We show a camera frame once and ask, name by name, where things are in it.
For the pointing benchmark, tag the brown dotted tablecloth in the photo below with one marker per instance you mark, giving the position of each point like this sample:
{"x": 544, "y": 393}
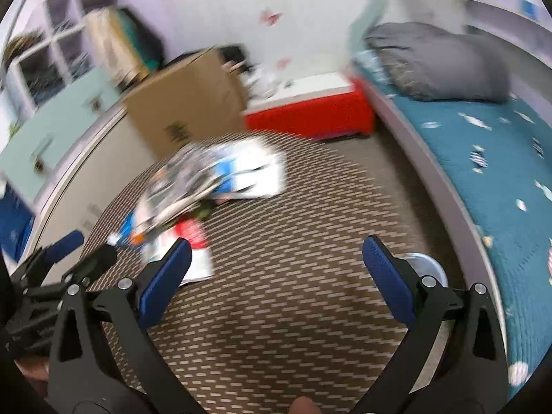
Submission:
{"x": 302, "y": 224}

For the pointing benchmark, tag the white open shelf unit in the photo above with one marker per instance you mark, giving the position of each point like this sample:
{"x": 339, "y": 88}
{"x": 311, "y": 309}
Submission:
{"x": 56, "y": 47}

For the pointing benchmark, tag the blue wall label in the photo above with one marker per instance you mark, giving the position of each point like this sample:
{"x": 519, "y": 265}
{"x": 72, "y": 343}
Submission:
{"x": 528, "y": 8}

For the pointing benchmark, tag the teal drawer unit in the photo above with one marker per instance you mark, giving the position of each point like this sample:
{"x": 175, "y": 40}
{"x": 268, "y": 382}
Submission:
{"x": 56, "y": 125}

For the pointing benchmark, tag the brown cardboard box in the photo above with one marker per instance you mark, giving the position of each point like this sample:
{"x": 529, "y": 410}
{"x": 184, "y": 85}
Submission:
{"x": 185, "y": 103}

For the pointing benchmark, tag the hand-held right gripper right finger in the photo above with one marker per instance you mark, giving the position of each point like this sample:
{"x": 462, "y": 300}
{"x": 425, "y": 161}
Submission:
{"x": 388, "y": 282}

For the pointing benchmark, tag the blue striped packet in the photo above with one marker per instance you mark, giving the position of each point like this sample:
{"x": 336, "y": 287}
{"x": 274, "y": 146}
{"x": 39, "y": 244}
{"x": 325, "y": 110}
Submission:
{"x": 131, "y": 228}

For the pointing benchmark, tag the red step with white top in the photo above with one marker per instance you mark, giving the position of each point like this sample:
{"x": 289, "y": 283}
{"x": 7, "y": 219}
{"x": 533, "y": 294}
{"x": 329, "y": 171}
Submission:
{"x": 310, "y": 110}

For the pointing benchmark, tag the grey duvet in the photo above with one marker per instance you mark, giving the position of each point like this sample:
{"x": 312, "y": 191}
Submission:
{"x": 444, "y": 64}

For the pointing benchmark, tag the white red packet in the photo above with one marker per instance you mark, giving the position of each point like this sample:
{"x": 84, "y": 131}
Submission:
{"x": 196, "y": 241}

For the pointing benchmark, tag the white round bowl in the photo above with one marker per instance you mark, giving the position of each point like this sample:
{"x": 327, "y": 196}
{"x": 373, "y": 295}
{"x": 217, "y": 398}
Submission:
{"x": 420, "y": 267}

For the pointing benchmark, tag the white plastic packaging bag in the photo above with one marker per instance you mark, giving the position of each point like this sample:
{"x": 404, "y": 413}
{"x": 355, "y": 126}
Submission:
{"x": 254, "y": 172}

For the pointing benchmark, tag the teal hanging garment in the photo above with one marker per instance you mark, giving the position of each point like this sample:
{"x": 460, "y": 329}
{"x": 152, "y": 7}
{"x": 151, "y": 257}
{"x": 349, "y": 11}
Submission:
{"x": 131, "y": 39}

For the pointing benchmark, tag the green plush toy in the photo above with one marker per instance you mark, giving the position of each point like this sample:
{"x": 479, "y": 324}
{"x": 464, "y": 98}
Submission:
{"x": 203, "y": 211}

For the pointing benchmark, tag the cream hanging garment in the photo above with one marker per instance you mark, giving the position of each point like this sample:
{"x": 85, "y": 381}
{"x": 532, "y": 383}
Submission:
{"x": 110, "y": 47}

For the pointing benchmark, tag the beige cabinet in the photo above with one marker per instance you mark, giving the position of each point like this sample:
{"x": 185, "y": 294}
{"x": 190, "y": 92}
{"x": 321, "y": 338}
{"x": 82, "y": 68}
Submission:
{"x": 82, "y": 194}

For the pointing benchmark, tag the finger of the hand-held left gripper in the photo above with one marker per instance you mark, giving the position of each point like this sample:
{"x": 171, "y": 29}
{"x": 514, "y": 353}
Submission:
{"x": 64, "y": 246}
{"x": 97, "y": 261}

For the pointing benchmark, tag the pale pink butterfly wall sticker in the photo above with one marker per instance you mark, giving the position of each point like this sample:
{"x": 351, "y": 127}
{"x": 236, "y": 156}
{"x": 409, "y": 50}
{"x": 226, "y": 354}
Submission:
{"x": 282, "y": 62}

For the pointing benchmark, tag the blue storage box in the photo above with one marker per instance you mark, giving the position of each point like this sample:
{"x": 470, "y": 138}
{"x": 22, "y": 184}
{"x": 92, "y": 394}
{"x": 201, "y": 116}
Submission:
{"x": 15, "y": 228}

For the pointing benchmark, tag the blue checked pillow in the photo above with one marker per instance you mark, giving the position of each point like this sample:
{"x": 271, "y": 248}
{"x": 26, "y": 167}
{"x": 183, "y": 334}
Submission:
{"x": 368, "y": 64}

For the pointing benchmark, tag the bunk bed with teal sheet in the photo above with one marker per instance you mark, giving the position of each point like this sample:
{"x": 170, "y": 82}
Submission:
{"x": 496, "y": 181}

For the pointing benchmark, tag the dark hanging garment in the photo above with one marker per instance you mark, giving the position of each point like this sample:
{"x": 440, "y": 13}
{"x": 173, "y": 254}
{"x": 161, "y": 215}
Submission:
{"x": 151, "y": 49}

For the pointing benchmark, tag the red butterfly wall sticker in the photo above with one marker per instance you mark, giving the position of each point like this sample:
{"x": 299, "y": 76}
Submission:
{"x": 270, "y": 16}

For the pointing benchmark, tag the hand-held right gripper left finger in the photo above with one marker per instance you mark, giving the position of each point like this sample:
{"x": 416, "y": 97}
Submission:
{"x": 166, "y": 282}

